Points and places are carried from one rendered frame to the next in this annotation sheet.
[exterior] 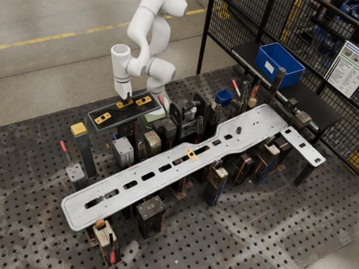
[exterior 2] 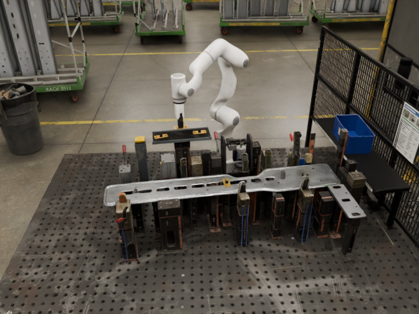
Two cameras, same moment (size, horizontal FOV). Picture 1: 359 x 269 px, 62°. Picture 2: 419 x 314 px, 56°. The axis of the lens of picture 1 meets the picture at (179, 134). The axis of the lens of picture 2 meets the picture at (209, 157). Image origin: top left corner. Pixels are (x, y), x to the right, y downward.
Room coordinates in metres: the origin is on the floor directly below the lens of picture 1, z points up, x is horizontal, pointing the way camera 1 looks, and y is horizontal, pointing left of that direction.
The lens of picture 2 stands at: (-0.73, -0.96, 2.38)
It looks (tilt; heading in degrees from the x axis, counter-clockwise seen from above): 33 degrees down; 31
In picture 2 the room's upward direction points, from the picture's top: 1 degrees counter-clockwise
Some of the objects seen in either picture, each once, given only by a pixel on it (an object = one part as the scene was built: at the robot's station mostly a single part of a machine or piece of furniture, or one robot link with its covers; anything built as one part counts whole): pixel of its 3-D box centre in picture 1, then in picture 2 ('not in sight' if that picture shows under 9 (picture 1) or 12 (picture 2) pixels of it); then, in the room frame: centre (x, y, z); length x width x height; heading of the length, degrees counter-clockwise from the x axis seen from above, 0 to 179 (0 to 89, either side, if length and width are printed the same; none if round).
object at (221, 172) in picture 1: (214, 185); (242, 217); (0.84, -0.24, 0.87); 0.12 x 0.09 x 0.35; 39
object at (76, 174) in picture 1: (80, 188); (128, 192); (0.70, 0.48, 0.88); 0.11 x 0.10 x 0.36; 39
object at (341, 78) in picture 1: (349, 70); (409, 132); (1.51, -0.94, 1.30); 0.23 x 0.02 x 0.31; 39
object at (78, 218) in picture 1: (189, 157); (223, 184); (0.92, -0.07, 1.00); 1.38 x 0.22 x 0.02; 129
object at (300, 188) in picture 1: (305, 173); (350, 235); (1.04, -0.80, 0.84); 0.11 x 0.06 x 0.29; 39
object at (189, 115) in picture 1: (185, 128); (235, 169); (1.17, -0.03, 0.94); 0.18 x 0.13 x 0.49; 129
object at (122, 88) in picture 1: (123, 84); (179, 108); (1.06, 0.31, 1.35); 0.10 x 0.07 x 0.11; 42
